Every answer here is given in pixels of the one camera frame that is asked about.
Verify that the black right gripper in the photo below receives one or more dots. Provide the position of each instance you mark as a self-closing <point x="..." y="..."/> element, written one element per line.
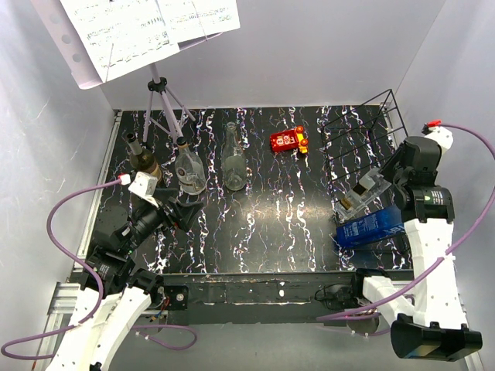
<point x="387" y="168"/>

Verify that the lilac music stand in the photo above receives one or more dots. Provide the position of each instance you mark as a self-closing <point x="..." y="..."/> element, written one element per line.
<point x="82" y="69"/>

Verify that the dark green wine bottle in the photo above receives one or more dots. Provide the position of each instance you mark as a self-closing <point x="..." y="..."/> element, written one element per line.
<point x="142" y="159"/>

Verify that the clear square liquor bottle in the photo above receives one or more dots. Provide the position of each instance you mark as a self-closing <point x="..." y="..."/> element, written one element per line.
<point x="369" y="187"/>

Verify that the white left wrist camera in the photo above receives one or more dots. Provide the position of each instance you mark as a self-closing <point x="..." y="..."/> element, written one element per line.
<point x="143" y="186"/>

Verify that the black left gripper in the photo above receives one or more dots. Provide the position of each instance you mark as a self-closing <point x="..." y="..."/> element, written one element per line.
<point x="187" y="212"/>

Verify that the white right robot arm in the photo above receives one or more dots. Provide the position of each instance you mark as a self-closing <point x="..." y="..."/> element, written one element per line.
<point x="434" y="325"/>

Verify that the white sheet music left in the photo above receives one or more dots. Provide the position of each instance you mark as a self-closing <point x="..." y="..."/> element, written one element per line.
<point x="121" y="36"/>

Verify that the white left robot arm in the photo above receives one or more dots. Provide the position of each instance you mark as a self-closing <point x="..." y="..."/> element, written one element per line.
<point x="113" y="293"/>

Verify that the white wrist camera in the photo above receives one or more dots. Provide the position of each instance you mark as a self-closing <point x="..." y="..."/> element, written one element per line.
<point x="435" y="131"/>
<point x="143" y="186"/>

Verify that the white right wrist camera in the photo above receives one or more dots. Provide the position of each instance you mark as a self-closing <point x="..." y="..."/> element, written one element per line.
<point x="435" y="131"/>

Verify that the white sheet music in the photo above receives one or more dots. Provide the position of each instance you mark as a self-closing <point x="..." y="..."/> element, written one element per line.
<point x="188" y="20"/>
<point x="121" y="36"/>

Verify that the black wire wine rack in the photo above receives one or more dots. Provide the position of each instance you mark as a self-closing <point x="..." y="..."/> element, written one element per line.
<point x="355" y="139"/>

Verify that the white sheet music right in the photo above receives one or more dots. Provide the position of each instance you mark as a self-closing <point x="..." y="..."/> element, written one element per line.
<point x="188" y="20"/>

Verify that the red yellow toy block car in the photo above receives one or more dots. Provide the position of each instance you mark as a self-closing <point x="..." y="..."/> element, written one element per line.
<point x="290" y="139"/>

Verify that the clear corked glass bottle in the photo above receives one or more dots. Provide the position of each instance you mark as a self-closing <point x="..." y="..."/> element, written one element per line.
<point x="189" y="169"/>

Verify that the blue rectangular bottle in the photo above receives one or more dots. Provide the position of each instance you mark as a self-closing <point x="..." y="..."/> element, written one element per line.
<point x="380" y="225"/>

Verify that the clear tall glass bottle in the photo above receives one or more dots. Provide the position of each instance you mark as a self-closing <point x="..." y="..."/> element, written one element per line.
<point x="233" y="161"/>

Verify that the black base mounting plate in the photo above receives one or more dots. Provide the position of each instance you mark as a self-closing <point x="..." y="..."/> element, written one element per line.
<point x="267" y="298"/>

